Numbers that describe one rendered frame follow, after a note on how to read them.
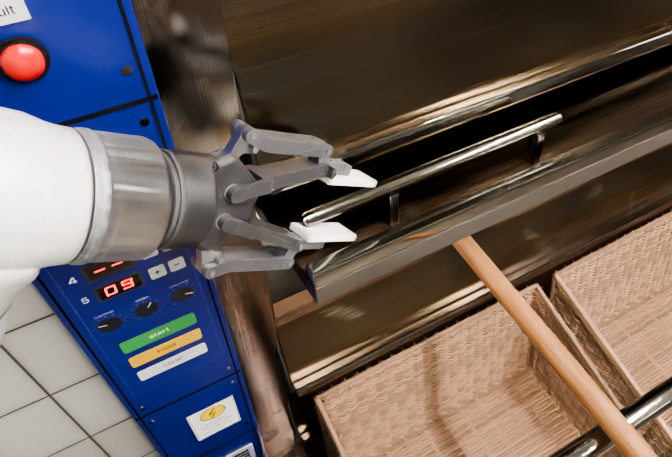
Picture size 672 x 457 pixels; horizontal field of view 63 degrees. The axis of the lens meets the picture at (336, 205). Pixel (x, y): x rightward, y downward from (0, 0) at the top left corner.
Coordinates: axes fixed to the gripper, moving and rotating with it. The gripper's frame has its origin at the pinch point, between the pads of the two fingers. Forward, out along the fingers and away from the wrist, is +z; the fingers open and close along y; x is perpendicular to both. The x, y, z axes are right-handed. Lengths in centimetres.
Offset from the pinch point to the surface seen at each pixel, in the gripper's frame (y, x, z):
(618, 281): 17, 3, 109
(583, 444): 19.8, 24.8, 30.1
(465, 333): 33, -9, 65
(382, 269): 4.9, 5.0, 4.6
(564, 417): 47, 11, 90
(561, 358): 12.8, 17.6, 32.2
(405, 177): -4.5, 2.4, 6.0
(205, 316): 21.3, -12.7, -1.1
